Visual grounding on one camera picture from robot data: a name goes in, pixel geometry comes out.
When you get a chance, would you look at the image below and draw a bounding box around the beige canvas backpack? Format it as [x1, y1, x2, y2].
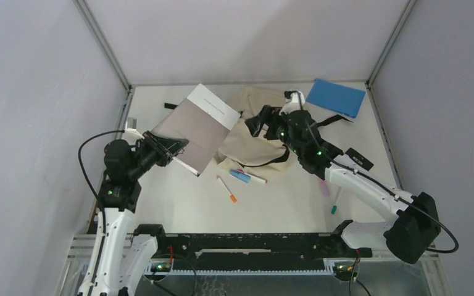
[212, 86, 290, 176]

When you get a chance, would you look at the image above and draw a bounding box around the blue notebook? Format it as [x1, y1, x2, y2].
[306, 79, 366, 119]

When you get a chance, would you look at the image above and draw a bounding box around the pink capped white marker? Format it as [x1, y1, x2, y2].
[239, 170, 268, 184]

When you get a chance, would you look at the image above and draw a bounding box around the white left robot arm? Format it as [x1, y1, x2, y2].
[77, 131, 188, 295]

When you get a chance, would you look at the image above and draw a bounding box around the orange capped white marker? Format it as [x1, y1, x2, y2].
[217, 176, 237, 204]

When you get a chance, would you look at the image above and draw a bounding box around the blue glue stick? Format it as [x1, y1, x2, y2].
[229, 170, 251, 183]

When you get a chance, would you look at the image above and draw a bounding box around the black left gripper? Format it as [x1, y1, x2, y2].
[128, 130, 188, 178]

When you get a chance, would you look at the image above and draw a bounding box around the teal capped white marker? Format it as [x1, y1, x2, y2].
[330, 188, 343, 215]

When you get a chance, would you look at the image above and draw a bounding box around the black card with gold emblem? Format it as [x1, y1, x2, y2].
[345, 148, 374, 171]

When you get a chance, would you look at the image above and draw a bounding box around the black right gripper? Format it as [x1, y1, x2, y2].
[244, 106, 302, 157]

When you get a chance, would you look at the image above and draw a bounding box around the grey hardcover book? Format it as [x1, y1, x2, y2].
[151, 84, 240, 176]

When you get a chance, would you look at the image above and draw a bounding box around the pink highlighter pen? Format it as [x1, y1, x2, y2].
[319, 179, 330, 197]

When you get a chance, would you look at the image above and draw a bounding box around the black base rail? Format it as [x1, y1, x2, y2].
[153, 232, 373, 273]

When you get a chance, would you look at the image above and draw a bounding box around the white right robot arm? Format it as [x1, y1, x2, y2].
[244, 91, 459, 264]

